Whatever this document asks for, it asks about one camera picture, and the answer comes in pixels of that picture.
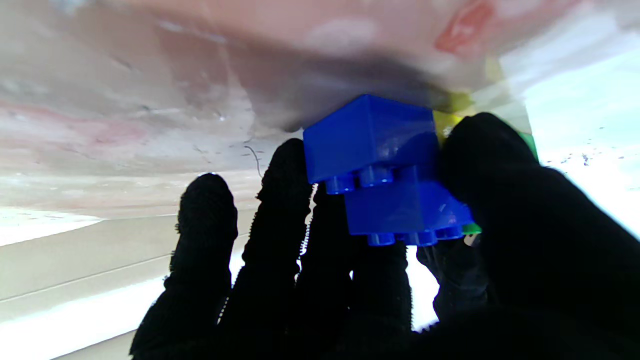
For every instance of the blue toy brick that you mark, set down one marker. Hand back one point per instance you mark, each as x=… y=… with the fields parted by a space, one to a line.
x=370 y=140
x=405 y=212

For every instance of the beige sofa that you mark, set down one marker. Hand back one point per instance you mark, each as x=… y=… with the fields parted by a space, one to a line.
x=90 y=270

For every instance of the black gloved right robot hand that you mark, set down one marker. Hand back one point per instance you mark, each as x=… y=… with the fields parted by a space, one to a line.
x=550 y=250

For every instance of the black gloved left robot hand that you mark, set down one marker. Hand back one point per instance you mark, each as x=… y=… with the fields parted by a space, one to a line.
x=457 y=280

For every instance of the yellow toy brick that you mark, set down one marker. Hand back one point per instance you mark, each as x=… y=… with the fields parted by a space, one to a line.
x=444 y=125

